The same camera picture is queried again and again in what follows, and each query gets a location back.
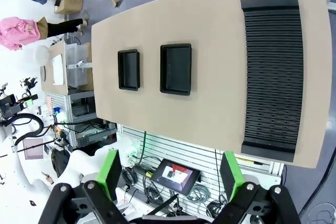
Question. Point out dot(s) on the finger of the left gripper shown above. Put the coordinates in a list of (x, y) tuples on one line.
[(31, 100)]

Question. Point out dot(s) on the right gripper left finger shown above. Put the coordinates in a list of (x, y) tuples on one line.
[(110, 174)]

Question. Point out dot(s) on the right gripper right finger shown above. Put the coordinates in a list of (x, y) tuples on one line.
[(232, 179)]

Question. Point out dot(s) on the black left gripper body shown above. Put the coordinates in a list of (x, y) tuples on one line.
[(9, 106)]

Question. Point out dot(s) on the black plastic ESD tray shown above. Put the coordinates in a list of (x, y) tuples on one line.
[(176, 69), (128, 69)]

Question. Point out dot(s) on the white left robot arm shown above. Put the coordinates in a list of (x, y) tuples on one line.
[(86, 161)]

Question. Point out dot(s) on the white rectangular tray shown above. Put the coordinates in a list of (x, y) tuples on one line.
[(58, 70)]

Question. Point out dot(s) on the white round object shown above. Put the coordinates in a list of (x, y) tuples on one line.
[(42, 54)]

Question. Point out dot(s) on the purple translucent panel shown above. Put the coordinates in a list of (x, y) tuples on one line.
[(32, 149)]

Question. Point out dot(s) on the clear plastic storage box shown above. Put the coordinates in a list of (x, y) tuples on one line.
[(74, 77)]

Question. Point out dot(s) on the white slatted panel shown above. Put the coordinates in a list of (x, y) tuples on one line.
[(189, 150)]

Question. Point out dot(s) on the black tablet screen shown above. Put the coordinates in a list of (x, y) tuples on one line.
[(176, 176)]

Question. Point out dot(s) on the mannequin with pink jacket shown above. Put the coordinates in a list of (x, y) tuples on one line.
[(15, 31)]

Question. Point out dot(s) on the brown cardboard box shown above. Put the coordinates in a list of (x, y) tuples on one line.
[(69, 5)]

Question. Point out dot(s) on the black slotted board rack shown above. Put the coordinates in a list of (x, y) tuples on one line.
[(273, 77)]

